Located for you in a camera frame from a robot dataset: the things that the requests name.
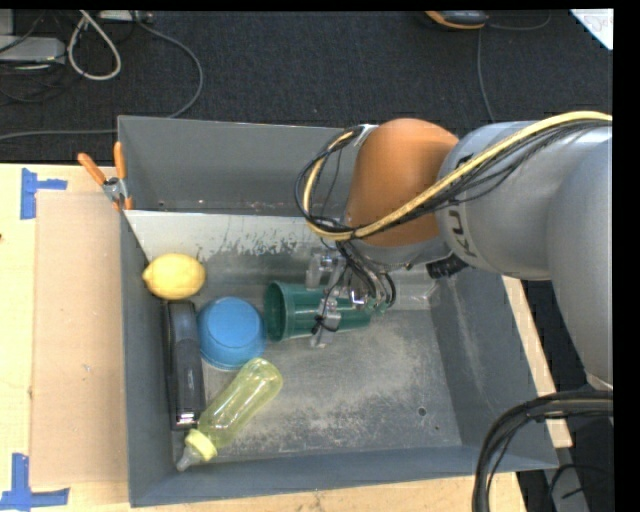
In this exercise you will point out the yellow lemon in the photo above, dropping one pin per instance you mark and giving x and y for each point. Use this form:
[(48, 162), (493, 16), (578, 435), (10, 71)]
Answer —
[(174, 276)]

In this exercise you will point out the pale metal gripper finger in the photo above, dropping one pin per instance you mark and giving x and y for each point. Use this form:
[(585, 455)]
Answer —
[(315, 272), (326, 325)]

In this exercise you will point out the brown cardboard board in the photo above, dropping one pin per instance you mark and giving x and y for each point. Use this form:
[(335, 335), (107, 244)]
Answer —
[(75, 340)]

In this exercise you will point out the black stapler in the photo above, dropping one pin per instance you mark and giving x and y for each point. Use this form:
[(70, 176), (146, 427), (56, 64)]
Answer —
[(184, 365)]

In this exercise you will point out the black cylinder on white bracket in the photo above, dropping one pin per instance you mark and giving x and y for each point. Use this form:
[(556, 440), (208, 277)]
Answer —
[(446, 268)]

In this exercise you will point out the yellow-green baby bottle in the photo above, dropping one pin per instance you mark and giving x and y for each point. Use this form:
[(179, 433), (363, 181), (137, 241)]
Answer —
[(239, 405)]

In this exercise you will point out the dark green plastic cup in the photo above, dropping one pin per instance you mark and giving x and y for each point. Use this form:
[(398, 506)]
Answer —
[(292, 310)]

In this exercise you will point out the blue bowl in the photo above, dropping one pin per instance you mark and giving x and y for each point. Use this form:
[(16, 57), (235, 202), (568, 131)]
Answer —
[(231, 332)]

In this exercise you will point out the grey metal bin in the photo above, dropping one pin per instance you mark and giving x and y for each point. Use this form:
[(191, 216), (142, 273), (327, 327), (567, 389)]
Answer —
[(360, 390)]

